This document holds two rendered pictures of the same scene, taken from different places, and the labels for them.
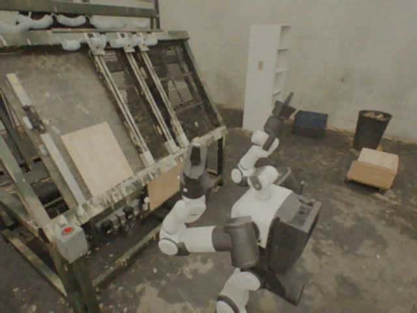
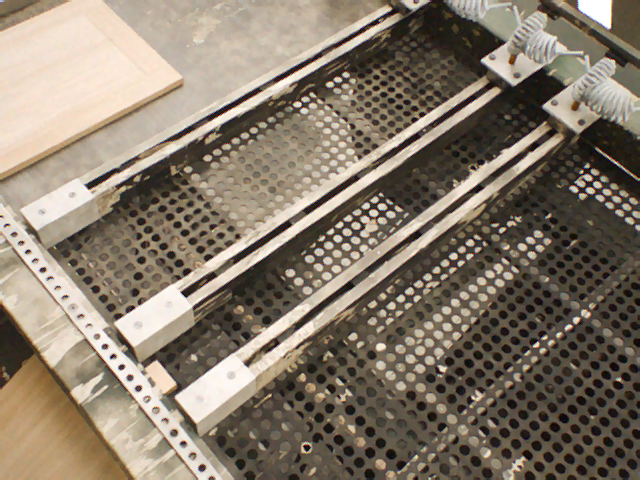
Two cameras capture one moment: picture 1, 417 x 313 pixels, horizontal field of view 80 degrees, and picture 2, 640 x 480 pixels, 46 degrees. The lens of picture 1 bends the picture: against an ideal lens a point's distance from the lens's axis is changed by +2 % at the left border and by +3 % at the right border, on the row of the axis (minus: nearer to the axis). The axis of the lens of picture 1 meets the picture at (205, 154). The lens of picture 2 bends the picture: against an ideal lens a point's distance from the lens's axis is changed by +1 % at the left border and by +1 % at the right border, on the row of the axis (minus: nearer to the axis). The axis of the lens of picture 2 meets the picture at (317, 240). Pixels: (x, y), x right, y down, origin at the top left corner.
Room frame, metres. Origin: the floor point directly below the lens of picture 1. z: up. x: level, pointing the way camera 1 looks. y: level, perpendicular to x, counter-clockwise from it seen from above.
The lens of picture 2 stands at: (2.01, -0.99, 1.35)
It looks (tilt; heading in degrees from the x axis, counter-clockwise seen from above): 4 degrees down; 78
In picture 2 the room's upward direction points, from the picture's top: 43 degrees clockwise
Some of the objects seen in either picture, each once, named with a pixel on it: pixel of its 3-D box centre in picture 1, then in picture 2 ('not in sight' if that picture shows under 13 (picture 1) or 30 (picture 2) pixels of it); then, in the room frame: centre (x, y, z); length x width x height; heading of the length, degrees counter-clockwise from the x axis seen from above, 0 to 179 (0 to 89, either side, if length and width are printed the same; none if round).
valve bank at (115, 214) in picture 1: (126, 216); not in sight; (1.48, 0.61, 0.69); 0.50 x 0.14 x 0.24; 146
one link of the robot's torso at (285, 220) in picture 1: (272, 226); not in sight; (0.79, -0.28, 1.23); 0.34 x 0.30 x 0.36; 144
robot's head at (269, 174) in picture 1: (264, 180); not in sight; (0.83, -0.24, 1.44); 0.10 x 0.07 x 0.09; 144
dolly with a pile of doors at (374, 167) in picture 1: (371, 168); not in sight; (3.05, -2.35, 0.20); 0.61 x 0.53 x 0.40; 144
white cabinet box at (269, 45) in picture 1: (265, 81); not in sight; (5.24, -1.24, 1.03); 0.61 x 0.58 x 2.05; 144
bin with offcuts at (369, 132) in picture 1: (369, 130); not in sight; (4.20, -2.97, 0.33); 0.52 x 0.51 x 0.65; 144
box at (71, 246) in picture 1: (71, 242); not in sight; (1.08, 0.80, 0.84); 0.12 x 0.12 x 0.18; 56
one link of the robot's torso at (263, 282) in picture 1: (258, 270); not in sight; (0.81, -0.26, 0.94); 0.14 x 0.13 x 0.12; 144
